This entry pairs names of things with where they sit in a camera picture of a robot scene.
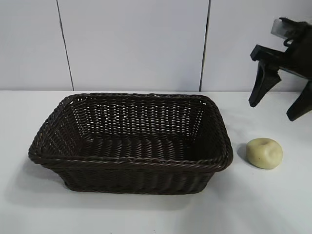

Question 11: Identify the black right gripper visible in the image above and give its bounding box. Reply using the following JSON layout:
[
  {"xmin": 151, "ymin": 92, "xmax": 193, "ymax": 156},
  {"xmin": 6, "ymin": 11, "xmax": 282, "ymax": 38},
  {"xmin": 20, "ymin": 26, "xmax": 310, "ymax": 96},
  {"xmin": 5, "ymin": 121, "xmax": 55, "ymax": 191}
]
[{"xmin": 248, "ymin": 17, "xmax": 312, "ymax": 122}]

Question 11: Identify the pale yellow egg yolk pastry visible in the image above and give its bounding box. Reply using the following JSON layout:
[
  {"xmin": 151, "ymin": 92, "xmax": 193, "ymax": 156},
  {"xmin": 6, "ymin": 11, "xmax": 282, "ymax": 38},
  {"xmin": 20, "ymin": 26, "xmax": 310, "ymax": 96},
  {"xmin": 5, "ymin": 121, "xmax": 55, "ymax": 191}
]
[{"xmin": 245, "ymin": 137, "xmax": 283, "ymax": 169}]

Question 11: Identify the dark brown woven basket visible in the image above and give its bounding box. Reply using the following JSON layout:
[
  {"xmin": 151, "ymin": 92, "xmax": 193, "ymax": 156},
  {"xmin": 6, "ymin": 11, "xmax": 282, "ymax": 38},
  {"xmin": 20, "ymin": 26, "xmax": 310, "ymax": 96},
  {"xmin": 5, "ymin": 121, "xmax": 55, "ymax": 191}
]
[{"xmin": 28, "ymin": 92, "xmax": 234, "ymax": 195}]

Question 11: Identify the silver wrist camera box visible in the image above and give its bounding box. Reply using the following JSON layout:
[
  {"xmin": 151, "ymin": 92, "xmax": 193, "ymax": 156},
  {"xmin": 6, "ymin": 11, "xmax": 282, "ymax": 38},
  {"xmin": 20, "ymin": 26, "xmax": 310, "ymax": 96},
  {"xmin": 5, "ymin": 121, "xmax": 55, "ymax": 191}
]
[{"xmin": 270, "ymin": 19, "xmax": 293, "ymax": 40}]

